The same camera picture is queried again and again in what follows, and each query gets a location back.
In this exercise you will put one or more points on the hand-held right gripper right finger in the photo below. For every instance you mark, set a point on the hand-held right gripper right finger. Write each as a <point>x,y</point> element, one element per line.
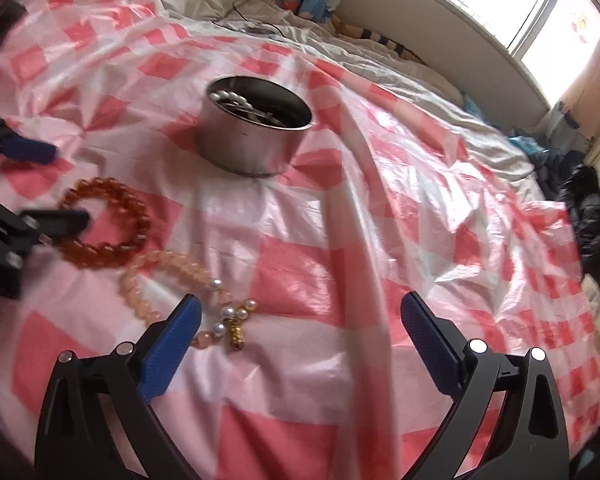
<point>430,350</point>

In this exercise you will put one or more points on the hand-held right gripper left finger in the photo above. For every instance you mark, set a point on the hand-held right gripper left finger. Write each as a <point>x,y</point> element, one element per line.
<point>172,350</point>

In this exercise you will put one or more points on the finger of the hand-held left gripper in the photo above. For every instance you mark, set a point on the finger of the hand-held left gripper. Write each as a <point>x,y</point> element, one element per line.
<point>27,150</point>
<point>60,222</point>

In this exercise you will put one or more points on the round metal tin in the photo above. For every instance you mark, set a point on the round metal tin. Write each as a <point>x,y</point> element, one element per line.
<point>255,130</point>

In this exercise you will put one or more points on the red white checked plastic sheet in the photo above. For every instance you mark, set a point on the red white checked plastic sheet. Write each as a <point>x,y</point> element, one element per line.
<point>330,235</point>

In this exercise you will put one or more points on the blue plastic bag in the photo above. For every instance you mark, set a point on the blue plastic bag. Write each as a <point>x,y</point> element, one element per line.
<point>520,140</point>

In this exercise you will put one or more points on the white bed sheet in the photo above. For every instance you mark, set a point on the white bed sheet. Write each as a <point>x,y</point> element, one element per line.
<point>380,60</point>

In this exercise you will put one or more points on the black tan striped cloth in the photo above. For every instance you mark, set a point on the black tan striped cloth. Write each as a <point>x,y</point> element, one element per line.
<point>380,40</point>

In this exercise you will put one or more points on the pink printed curtain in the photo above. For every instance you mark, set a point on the pink printed curtain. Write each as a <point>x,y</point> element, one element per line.
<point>585,75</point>

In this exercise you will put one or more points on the window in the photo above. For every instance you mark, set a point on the window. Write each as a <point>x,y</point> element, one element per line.
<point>505,0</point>

